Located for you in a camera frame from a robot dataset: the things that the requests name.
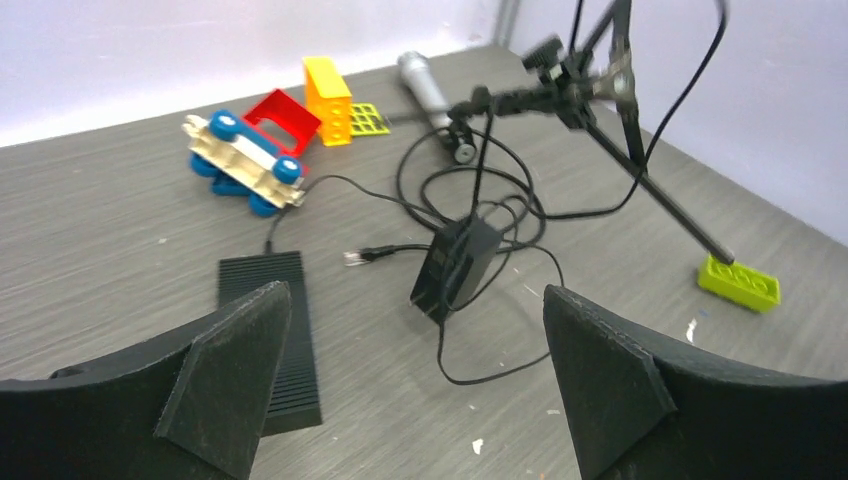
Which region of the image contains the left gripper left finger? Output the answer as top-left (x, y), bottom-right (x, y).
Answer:
top-left (1, 299), bottom-right (269, 479)

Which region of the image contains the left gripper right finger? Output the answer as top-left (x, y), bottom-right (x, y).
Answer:
top-left (543, 285), bottom-right (847, 479)

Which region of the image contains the black network switch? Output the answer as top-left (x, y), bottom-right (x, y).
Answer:
top-left (217, 251), bottom-right (323, 437)

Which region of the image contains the black power adapter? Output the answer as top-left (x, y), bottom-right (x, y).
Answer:
top-left (410, 214), bottom-right (503, 325)

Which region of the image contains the black power adapter cable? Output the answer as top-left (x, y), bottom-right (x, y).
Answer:
top-left (263, 173), bottom-right (568, 388)

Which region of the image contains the black mini tripod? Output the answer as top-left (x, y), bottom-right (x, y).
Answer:
top-left (384, 0), bottom-right (737, 266)

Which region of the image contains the green toy brick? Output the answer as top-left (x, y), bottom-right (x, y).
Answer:
top-left (697, 255), bottom-right (782, 313)

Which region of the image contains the red blue toy vehicle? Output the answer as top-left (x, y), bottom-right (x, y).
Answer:
top-left (181, 89), bottom-right (320, 217)

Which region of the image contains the lime green grid plate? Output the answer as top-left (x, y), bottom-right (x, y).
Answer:
top-left (350, 103), bottom-right (391, 137)

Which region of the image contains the yellow toy brick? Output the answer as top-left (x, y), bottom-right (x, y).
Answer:
top-left (302, 56), bottom-right (352, 147)

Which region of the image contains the silver microphone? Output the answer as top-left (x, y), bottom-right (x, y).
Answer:
top-left (397, 51), bottom-right (477, 165)

